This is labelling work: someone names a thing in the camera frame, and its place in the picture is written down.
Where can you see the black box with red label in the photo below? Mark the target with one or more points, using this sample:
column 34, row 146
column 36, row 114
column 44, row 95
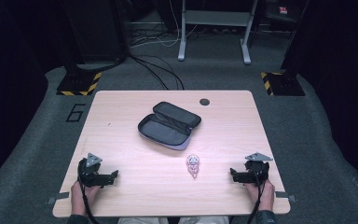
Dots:
column 279, row 11

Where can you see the person's left hand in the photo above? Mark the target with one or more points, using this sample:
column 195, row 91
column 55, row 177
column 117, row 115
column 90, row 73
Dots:
column 80, row 196

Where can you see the small pink cartoon charm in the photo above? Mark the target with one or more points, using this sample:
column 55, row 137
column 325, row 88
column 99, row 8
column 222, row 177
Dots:
column 193, row 165

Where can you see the person's right hand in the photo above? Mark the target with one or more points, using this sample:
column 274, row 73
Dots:
column 265, row 196

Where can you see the white metal desk frame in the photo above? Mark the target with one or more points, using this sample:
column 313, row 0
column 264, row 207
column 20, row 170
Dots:
column 217, row 18

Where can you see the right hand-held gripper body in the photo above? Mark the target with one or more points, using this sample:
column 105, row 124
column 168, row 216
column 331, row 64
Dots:
column 256, row 172

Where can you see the black tall cabinet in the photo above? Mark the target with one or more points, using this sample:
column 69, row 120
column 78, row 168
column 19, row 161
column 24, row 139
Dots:
column 96, row 28

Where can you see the grey table edge bracket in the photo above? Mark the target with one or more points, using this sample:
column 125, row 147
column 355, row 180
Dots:
column 284, row 195
column 60, row 196

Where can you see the black hazard-striped stand base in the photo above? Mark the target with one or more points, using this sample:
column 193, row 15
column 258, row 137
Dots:
column 284, row 84
column 77, row 84

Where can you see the black round table grommet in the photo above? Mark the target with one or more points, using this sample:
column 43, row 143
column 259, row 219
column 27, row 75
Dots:
column 204, row 102

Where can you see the open black pencil case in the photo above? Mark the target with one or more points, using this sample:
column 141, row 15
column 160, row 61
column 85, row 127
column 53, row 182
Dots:
column 164, row 130

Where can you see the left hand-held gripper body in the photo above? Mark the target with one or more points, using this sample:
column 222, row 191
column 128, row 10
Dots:
column 90, row 177

